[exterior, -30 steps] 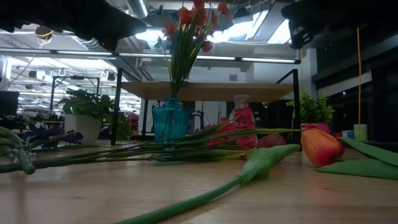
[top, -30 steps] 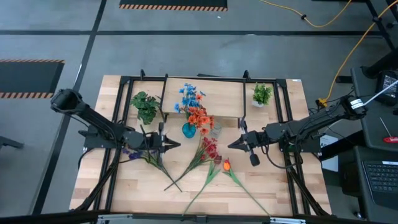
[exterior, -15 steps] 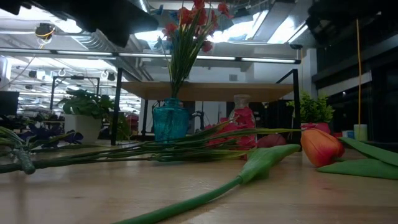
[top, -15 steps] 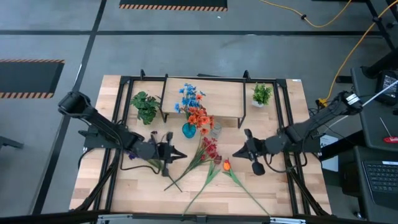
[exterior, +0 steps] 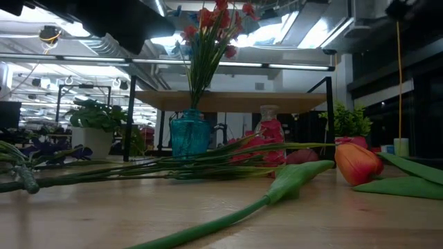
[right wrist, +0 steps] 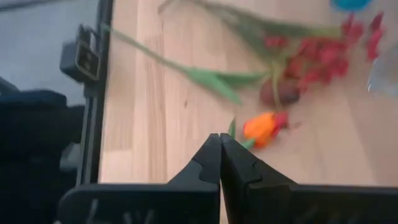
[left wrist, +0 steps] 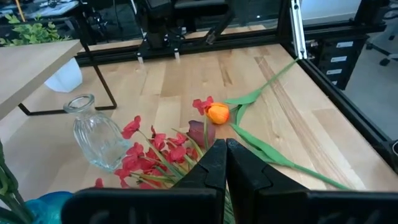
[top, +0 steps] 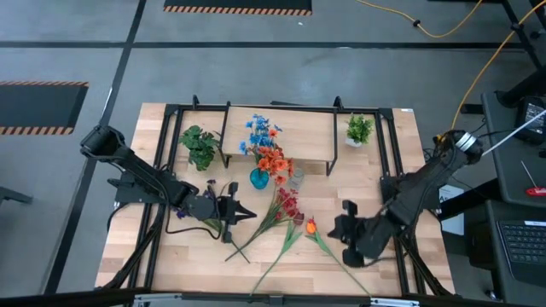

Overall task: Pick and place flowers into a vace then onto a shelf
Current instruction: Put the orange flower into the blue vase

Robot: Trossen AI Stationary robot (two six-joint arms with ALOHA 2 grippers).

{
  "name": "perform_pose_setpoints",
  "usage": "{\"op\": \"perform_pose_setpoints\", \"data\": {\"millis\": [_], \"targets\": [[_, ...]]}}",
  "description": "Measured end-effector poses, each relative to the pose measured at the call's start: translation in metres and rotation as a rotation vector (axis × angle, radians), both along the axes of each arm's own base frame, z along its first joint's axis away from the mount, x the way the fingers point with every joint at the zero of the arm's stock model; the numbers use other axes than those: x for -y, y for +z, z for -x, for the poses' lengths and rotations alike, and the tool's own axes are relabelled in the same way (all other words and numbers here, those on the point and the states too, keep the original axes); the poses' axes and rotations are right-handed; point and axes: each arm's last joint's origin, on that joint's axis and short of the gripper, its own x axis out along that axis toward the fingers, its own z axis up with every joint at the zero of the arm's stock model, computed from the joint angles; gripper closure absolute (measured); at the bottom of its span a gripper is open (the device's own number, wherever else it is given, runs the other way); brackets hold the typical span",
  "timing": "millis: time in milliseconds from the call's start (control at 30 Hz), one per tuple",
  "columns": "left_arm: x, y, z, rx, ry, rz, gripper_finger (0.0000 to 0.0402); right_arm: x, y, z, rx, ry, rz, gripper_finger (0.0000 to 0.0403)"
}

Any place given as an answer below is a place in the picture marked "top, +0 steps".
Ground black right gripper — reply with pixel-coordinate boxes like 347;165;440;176
328;200;400;269

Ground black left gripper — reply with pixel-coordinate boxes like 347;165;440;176
212;182;258;244

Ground orange tulip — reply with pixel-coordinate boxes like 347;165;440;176
305;217;371;297

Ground purple flower bunch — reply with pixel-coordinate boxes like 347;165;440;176
173;178;252;264

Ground red flower bunch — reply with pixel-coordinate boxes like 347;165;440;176
224;187;305;263

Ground dark red tulip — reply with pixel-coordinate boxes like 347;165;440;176
249;211;306;296

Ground orange flower bunch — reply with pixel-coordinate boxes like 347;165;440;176
255;144;295;185

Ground clear ribbed glass vase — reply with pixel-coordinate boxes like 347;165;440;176
288;167;306;191

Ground wooden shelf black legs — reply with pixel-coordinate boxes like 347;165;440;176
218;101;340;177

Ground blue glass vase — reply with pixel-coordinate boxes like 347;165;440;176
249;167;270;190

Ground dark green plant white pot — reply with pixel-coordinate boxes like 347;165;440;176
177;125;223;172

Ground light green plant white pot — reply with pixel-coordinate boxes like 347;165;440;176
344;113;375;148

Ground white paper sheet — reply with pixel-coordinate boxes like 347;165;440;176
438;183;466;236

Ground dark grey desk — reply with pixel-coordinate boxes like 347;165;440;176
480;90;546;209
462;200;546;307

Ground black laptop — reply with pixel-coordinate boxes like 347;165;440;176
497;219;546;287

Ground white rod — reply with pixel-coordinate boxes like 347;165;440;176
481;108;546;157

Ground black mat striped edge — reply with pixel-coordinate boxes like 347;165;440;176
163;0;313;17
0;80;90;136

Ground black handheld screen device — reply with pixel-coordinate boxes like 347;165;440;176
514;96;546;145

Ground grey stand foot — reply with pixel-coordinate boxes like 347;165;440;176
0;186;34;206

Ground black stand legs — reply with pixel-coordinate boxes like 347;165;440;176
497;0;546;108

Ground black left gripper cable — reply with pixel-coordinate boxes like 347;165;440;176
165;203;224;240

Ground aluminium rig frame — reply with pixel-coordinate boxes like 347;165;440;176
131;292;421;307

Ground black table frame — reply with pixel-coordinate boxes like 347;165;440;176
96;94;456;299

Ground red handled screwdriver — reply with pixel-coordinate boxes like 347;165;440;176
520;159;546;198

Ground yellow cable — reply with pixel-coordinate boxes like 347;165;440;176
450;0;546;131
355;0;485;39

